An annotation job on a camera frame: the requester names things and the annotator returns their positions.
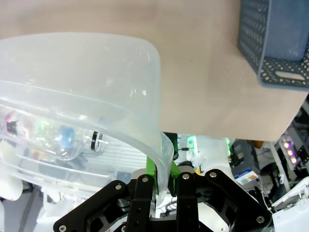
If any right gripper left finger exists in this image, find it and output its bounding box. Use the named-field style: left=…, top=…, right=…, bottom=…
left=53, top=156, right=159, bottom=232

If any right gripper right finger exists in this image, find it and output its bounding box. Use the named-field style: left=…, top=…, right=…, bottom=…
left=169, top=161, right=272, bottom=232

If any large clear plastic bin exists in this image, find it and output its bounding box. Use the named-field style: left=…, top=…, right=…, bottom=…
left=0, top=32, right=176, bottom=209

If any dark grey woven plastic basket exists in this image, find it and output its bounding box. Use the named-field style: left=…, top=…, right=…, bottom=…
left=238, top=0, right=309, bottom=88

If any blue and yellow printed box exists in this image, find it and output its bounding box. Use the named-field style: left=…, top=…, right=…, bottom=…
left=233, top=167, right=261, bottom=186

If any clear bottle with blue cap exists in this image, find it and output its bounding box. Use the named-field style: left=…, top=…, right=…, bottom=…
left=33, top=119, right=77, bottom=161

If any device with glowing lights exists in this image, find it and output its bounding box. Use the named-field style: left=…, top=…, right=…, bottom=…
left=277, top=134, right=309, bottom=171

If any clear bottle with pink label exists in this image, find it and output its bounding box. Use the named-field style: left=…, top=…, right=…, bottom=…
left=2, top=109, right=34, bottom=138

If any clear bottle with black ring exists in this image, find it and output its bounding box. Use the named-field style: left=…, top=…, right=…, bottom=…
left=82, top=130, right=108, bottom=153

